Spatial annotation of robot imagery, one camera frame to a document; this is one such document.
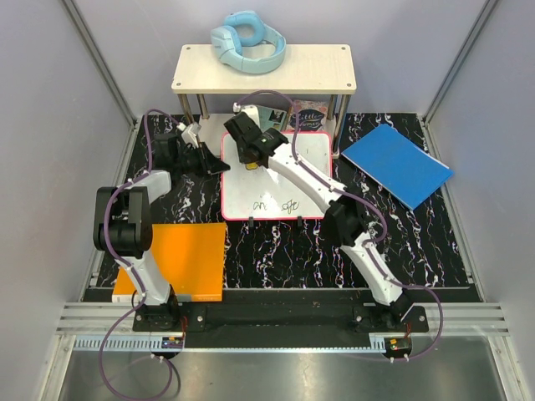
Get teal book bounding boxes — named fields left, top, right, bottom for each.
left=257, top=105, right=288, bottom=131

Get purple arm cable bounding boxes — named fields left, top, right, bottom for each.
left=99, top=109, right=188, bottom=398
left=232, top=90, right=444, bottom=363

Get black marble pattern mat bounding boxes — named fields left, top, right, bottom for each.
left=81, top=111, right=486, bottom=302

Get blue folder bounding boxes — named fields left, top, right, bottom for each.
left=342, top=124, right=454, bottom=210

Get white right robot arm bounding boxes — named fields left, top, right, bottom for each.
left=223, top=111, right=414, bottom=332

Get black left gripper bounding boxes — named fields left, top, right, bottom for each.
left=175, top=143, right=230, bottom=178

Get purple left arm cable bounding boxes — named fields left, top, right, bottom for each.
left=99, top=109, right=188, bottom=398

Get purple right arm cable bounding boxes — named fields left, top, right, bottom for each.
left=232, top=90, right=444, bottom=363

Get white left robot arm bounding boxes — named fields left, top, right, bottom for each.
left=93, top=134, right=231, bottom=331

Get pink-framed whiteboard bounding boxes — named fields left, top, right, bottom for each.
left=222, top=134, right=328, bottom=221

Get orange folder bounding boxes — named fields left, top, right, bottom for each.
left=111, top=222, right=228, bottom=305

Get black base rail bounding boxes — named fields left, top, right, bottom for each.
left=133, top=301, right=430, bottom=333

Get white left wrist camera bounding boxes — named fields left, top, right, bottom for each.
left=177, top=122, right=201, bottom=148

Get white two-tier shelf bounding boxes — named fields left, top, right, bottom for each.
left=171, top=43, right=357, bottom=155

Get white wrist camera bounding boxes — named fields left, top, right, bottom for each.
left=232, top=103, right=260, bottom=126
left=177, top=122, right=201, bottom=148

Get little women book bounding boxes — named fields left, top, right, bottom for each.
left=294, top=99, right=329, bottom=132

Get light blue headphones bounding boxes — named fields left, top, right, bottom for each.
left=210, top=10, right=287, bottom=74

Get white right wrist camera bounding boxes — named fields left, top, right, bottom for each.
left=232, top=103, right=260, bottom=126

